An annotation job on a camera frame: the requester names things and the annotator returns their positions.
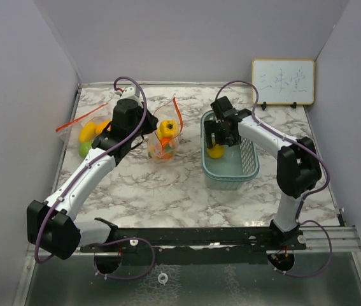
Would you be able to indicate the green apple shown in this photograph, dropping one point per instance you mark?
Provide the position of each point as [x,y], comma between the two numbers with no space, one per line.
[84,149]

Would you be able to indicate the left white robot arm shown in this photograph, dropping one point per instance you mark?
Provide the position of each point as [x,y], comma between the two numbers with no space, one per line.
[51,223]

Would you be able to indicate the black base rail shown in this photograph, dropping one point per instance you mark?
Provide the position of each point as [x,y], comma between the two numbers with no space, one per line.
[195,246]

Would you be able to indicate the yellow lemon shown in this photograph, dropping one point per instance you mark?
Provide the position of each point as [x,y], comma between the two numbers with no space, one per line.
[168,129]
[88,132]

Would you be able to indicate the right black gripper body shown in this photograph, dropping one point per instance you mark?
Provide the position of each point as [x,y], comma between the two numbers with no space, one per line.
[228,139]

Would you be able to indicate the orange tangerine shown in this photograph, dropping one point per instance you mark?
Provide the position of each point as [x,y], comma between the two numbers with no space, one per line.
[165,148]

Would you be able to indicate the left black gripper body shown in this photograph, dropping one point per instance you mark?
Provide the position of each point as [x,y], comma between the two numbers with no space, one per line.
[146,127]

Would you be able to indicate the clear zip bag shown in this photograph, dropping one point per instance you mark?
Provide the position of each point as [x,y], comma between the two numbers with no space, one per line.
[168,111]
[71,130]

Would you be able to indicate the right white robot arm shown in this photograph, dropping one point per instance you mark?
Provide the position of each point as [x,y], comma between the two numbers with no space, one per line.
[297,167]

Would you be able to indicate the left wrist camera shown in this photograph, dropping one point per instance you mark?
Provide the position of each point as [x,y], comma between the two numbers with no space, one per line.
[131,92]

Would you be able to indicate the light blue plastic basket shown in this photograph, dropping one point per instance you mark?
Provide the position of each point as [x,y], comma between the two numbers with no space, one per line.
[237,166]

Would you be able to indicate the small whiteboard with writing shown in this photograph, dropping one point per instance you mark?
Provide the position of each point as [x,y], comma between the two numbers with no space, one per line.
[283,81]

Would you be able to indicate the yellow pear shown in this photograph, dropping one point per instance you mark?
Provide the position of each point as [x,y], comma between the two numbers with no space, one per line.
[216,152]

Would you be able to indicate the clear zip top bag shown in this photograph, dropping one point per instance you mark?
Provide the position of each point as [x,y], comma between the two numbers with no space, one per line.
[71,130]

